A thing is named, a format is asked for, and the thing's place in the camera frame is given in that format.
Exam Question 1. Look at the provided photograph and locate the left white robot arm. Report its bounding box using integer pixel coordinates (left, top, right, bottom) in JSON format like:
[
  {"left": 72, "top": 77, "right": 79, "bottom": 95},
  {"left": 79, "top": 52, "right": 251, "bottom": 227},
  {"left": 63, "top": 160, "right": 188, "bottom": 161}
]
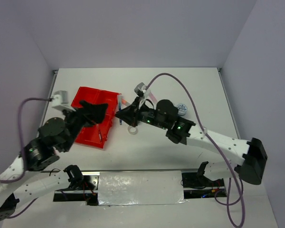
[{"left": 0, "top": 98, "right": 108, "bottom": 221}]

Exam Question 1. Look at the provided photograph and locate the pink highlighter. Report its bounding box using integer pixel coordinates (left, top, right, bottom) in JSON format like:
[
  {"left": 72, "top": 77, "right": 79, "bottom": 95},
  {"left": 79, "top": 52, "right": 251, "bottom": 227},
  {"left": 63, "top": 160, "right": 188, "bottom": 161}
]
[{"left": 149, "top": 91, "right": 157, "bottom": 103}]

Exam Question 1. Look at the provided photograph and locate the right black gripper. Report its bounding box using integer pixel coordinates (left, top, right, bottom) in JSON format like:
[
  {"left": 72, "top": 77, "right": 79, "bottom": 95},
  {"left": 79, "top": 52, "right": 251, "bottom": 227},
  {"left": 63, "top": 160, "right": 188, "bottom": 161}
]
[{"left": 115, "top": 96, "right": 168, "bottom": 129}]

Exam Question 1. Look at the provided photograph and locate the blue crayon pen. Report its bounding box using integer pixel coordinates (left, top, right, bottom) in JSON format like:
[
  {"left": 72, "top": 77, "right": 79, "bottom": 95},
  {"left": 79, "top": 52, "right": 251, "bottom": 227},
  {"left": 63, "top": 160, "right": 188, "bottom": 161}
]
[{"left": 118, "top": 94, "right": 122, "bottom": 125}]

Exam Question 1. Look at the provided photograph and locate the red pen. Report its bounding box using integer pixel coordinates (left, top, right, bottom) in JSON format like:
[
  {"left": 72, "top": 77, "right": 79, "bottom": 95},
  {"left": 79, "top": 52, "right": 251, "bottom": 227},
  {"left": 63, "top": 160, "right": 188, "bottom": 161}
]
[{"left": 97, "top": 127, "right": 102, "bottom": 142}]

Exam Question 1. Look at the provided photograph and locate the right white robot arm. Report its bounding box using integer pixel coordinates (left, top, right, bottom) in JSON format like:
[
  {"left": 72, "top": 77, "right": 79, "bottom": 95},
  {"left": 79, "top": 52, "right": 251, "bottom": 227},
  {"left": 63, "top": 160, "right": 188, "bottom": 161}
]
[{"left": 115, "top": 97, "right": 268, "bottom": 186}]

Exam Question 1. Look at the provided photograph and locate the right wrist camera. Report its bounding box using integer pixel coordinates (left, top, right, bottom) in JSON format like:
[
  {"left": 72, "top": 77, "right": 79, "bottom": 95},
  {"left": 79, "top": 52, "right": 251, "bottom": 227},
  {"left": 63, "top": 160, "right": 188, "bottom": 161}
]
[{"left": 134, "top": 82, "right": 155, "bottom": 104}]

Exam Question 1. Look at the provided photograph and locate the blue white bottle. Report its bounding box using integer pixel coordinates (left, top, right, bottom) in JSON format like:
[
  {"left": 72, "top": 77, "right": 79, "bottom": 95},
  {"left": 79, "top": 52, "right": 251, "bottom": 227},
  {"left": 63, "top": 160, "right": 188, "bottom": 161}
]
[{"left": 176, "top": 103, "right": 188, "bottom": 116}]

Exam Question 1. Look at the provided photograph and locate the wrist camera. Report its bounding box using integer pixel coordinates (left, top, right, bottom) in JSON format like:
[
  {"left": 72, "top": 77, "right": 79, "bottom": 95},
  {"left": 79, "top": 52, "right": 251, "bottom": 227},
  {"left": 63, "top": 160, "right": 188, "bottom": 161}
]
[
  {"left": 51, "top": 90, "right": 75, "bottom": 112},
  {"left": 134, "top": 82, "right": 155, "bottom": 104}
]

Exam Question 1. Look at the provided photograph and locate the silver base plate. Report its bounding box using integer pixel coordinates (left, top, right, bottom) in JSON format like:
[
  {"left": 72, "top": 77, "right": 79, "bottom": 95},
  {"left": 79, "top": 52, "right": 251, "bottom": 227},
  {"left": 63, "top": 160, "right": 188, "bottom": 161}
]
[{"left": 53, "top": 171, "right": 226, "bottom": 207}]

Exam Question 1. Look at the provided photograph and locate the small clear tape roll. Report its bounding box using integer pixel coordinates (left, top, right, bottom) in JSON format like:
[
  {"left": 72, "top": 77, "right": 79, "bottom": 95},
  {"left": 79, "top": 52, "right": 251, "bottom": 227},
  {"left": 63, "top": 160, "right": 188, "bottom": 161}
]
[{"left": 127, "top": 126, "right": 138, "bottom": 135}]

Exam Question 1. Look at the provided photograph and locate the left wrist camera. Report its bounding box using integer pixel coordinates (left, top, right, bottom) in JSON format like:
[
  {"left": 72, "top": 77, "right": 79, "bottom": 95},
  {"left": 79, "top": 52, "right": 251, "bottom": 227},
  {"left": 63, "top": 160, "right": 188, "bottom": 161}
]
[{"left": 51, "top": 90, "right": 75, "bottom": 112}]

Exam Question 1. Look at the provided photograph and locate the orange capped highlighter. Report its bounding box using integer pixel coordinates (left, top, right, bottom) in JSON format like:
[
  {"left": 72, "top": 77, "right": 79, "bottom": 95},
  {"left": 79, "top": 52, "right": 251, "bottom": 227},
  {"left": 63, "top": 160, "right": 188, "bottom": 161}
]
[{"left": 122, "top": 99, "right": 130, "bottom": 106}]

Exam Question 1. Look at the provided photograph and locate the red compartment organizer tray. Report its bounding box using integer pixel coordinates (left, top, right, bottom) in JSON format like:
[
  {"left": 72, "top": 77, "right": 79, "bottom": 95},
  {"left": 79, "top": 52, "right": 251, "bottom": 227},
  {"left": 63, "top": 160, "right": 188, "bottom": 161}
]
[{"left": 71, "top": 86, "right": 119, "bottom": 149}]

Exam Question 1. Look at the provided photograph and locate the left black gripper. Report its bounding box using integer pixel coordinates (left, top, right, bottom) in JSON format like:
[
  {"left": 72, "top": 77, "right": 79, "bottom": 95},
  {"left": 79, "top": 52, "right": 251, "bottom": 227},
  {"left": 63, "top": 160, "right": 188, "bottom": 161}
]
[{"left": 59, "top": 99, "right": 108, "bottom": 152}]

